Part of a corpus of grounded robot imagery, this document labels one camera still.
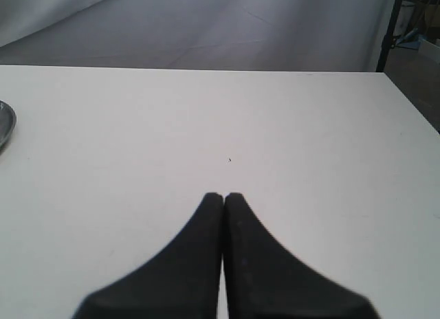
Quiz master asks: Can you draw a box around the grey backdrop curtain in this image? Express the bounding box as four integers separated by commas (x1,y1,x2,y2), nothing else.
1,0,395,72

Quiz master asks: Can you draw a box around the black metal frame post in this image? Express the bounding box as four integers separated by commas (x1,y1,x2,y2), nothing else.
375,0,403,73

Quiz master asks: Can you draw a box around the blue background stand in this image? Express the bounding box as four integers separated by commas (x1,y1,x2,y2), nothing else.
395,27,424,50

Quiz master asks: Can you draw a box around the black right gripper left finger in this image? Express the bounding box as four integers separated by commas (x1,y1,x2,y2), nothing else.
74,192,223,318

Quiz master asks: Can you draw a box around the round stainless steel plate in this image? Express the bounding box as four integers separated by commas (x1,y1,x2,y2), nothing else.
0,101,17,150

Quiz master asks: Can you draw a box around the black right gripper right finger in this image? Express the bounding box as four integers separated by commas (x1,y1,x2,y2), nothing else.
223,193,378,318

